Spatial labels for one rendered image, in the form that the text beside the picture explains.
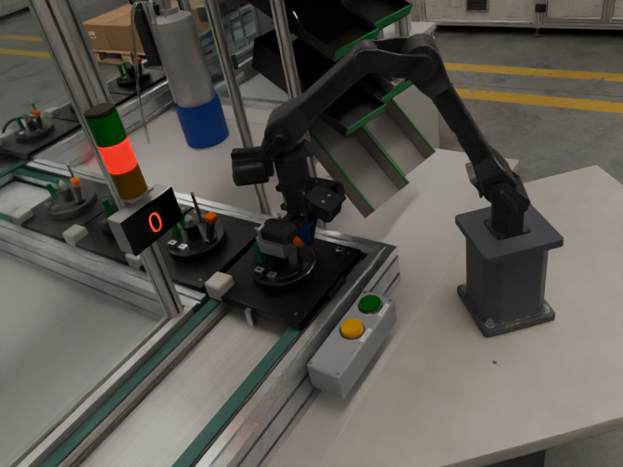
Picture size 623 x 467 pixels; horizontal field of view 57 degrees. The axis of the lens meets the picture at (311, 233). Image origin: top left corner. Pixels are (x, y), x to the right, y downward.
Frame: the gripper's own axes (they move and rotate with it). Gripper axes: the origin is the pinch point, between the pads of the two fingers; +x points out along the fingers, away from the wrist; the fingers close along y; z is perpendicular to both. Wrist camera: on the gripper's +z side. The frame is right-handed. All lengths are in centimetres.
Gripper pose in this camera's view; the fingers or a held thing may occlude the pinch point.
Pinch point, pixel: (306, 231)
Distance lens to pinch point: 109.8
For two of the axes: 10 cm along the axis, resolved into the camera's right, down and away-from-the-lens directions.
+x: 1.8, 8.0, 5.8
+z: 8.2, 2.0, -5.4
